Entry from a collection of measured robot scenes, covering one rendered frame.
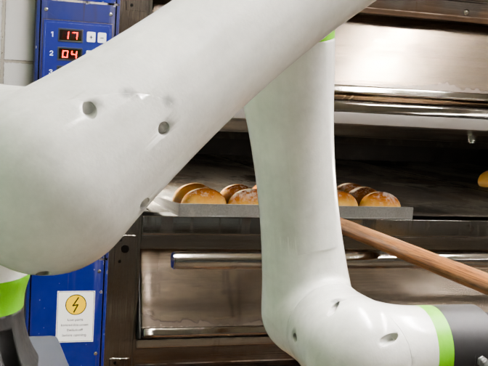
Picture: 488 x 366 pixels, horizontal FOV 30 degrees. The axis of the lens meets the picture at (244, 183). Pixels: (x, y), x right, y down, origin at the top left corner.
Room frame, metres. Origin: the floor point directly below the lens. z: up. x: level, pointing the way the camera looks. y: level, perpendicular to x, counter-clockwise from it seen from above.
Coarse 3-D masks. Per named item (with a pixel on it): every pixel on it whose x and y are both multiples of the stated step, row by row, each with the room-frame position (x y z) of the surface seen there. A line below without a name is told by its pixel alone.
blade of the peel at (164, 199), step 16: (160, 192) 2.22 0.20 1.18; (176, 208) 1.89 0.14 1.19; (192, 208) 1.88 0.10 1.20; (208, 208) 1.89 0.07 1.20; (224, 208) 1.90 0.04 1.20; (240, 208) 1.91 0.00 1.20; (256, 208) 1.93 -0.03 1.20; (352, 208) 2.00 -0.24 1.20; (368, 208) 2.01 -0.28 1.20; (384, 208) 2.03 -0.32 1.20; (400, 208) 2.04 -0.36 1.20
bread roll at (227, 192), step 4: (232, 184) 2.03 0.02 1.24; (236, 184) 2.02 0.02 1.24; (240, 184) 2.03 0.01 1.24; (224, 188) 2.02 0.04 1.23; (228, 188) 2.01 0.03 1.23; (232, 188) 2.01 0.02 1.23; (236, 188) 2.01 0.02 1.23; (240, 188) 2.02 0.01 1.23; (244, 188) 2.02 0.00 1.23; (220, 192) 2.02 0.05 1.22; (224, 192) 2.01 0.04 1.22; (228, 192) 2.01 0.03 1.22; (232, 192) 2.00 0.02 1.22; (224, 196) 2.00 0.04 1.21; (228, 196) 2.00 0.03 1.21; (228, 200) 2.00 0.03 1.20
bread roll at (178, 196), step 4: (184, 184) 2.00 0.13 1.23; (188, 184) 1.99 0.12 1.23; (192, 184) 1.99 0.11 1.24; (196, 184) 1.99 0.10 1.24; (200, 184) 1.99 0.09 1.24; (204, 184) 2.01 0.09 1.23; (180, 188) 1.98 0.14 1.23; (184, 188) 1.98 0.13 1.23; (188, 188) 1.98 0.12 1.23; (192, 188) 1.98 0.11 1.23; (176, 192) 1.98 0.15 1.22; (180, 192) 1.97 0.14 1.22; (184, 192) 1.97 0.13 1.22; (176, 196) 1.98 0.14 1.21; (180, 196) 1.97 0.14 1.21; (172, 200) 1.99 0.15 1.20; (176, 200) 1.97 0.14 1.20; (180, 200) 1.97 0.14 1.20
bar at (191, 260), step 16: (176, 256) 1.50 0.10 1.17; (192, 256) 1.51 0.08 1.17; (208, 256) 1.51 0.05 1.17; (224, 256) 1.52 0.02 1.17; (240, 256) 1.53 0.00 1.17; (256, 256) 1.54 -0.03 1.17; (352, 256) 1.60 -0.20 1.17; (368, 256) 1.61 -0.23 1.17; (384, 256) 1.62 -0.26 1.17; (448, 256) 1.66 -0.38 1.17; (464, 256) 1.67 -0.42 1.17; (480, 256) 1.68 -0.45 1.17
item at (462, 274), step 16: (352, 224) 1.70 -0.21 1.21; (368, 240) 1.62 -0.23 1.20; (384, 240) 1.57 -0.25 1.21; (400, 240) 1.54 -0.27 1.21; (400, 256) 1.51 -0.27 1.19; (416, 256) 1.46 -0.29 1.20; (432, 256) 1.43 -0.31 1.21; (448, 272) 1.37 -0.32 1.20; (464, 272) 1.33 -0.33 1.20; (480, 272) 1.31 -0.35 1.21; (480, 288) 1.29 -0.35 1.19
